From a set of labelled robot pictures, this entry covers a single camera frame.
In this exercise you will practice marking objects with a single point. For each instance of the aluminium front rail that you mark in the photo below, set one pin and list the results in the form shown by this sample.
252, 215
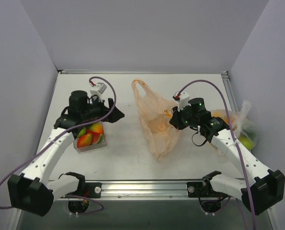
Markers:
172, 188

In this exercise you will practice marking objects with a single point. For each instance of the aluminium rail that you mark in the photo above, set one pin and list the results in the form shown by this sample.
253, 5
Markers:
172, 188
231, 97

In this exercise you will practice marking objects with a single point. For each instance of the aluminium right side rail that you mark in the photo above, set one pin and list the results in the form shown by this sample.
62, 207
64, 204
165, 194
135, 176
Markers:
231, 97

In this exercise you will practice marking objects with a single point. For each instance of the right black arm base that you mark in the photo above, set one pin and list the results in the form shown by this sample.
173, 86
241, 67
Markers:
210, 201

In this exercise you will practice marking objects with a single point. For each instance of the red orange fake mango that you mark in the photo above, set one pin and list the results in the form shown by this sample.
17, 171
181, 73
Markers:
84, 140

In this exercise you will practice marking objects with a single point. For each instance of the orange green fake mango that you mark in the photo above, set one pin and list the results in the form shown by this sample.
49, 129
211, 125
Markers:
95, 127

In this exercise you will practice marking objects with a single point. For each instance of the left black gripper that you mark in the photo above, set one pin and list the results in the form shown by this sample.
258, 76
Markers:
108, 112

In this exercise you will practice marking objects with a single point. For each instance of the clear plastic fruit box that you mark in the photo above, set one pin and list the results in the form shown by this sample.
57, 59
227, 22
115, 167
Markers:
90, 147

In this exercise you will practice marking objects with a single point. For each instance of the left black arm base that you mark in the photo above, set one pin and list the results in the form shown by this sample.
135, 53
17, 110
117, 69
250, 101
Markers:
82, 197

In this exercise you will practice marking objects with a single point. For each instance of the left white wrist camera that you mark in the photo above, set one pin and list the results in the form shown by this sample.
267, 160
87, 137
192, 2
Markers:
97, 89

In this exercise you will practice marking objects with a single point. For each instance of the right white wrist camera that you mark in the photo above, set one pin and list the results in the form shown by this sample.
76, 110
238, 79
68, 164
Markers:
182, 98

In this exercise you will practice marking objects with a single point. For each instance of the orange plastic shopping bag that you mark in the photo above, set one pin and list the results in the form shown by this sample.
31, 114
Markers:
155, 113

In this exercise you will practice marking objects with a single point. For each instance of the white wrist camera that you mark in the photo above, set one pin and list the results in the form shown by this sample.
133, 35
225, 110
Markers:
97, 89
182, 98

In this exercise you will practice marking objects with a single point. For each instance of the green fake lime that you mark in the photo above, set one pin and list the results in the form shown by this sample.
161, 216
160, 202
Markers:
82, 132

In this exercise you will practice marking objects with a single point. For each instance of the fake watermelon slice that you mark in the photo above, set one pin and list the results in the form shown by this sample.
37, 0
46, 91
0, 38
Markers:
97, 138

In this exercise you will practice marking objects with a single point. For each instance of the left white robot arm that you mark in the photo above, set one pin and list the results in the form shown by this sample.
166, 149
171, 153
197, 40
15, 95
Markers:
30, 190

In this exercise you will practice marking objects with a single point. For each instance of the clear bag of fruits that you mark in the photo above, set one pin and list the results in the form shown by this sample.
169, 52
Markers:
245, 130

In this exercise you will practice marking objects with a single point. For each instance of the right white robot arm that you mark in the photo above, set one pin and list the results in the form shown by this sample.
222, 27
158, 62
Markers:
262, 187

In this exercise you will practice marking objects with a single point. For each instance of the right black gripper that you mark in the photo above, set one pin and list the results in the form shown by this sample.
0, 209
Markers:
176, 118

